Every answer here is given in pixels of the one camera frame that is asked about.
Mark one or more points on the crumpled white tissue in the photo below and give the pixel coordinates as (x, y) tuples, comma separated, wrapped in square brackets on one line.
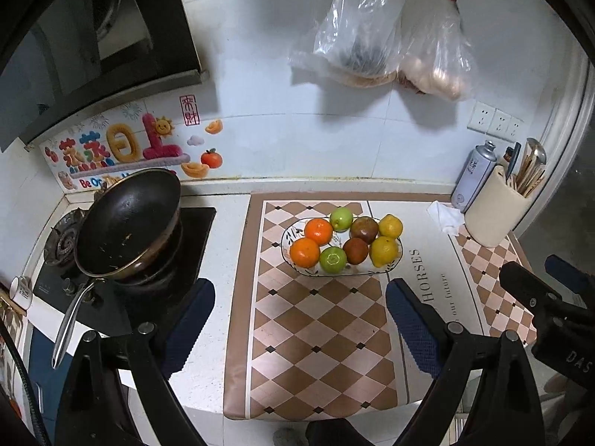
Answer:
[(447, 219)]

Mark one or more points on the black range hood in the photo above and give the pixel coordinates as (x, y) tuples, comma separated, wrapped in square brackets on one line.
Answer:
[(60, 58)]

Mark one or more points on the reddish brown orange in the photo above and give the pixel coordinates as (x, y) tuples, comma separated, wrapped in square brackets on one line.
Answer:
[(356, 250)]

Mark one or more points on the orange tangerine front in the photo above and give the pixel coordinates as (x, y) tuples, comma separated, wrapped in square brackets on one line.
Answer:
[(305, 253)]

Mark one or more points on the yellow lemon on plate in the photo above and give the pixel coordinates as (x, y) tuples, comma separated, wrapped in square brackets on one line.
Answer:
[(383, 251)]

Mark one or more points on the silver spray can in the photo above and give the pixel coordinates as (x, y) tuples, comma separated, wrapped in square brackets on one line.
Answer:
[(477, 169)]

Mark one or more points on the green apple on plate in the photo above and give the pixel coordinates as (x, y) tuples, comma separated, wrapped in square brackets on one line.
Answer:
[(333, 260)]

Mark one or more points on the colourful wall sticker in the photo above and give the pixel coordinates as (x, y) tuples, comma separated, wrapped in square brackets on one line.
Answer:
[(162, 131)]

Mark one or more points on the dark red apple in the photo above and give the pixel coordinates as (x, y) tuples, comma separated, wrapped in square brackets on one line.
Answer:
[(365, 228)]

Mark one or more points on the black frying pan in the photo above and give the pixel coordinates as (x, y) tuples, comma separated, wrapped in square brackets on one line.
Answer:
[(121, 235)]

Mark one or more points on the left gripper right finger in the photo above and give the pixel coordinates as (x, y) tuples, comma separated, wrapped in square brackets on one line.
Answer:
[(506, 409)]

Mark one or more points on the utensils in holder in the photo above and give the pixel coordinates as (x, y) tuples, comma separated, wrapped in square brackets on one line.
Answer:
[(525, 166)]

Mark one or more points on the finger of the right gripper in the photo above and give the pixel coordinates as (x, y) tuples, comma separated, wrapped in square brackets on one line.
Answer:
[(575, 280), (538, 297)]

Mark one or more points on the green apple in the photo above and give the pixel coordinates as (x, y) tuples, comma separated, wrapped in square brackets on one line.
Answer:
[(341, 219), (333, 260)]

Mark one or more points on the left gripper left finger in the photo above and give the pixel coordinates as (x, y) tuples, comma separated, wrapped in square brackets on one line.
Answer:
[(92, 409)]

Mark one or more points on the yellow orange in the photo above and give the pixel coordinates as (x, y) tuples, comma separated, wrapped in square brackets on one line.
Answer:
[(390, 226)]

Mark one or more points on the checkered counter mat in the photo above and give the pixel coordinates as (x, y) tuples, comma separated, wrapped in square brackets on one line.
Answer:
[(305, 346)]

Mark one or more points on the orange tangerine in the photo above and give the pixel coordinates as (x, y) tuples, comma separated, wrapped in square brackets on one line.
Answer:
[(305, 253), (319, 230)]

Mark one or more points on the orange tangerine back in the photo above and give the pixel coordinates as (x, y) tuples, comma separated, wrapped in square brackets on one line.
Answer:
[(319, 230)]

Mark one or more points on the small white cup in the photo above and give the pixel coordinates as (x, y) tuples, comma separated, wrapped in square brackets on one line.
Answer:
[(20, 292)]

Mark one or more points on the clear plastic bag pink contents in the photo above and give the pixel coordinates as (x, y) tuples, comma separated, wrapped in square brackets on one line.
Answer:
[(434, 54)]

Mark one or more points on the clear plastic bag dark contents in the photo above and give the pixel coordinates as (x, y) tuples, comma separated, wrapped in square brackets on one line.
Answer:
[(355, 44)]

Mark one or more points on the beige utensil holder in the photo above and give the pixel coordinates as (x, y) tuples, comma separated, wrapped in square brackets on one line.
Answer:
[(495, 211)]

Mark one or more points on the white wall socket panel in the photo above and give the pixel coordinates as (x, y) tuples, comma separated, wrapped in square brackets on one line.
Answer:
[(494, 122)]

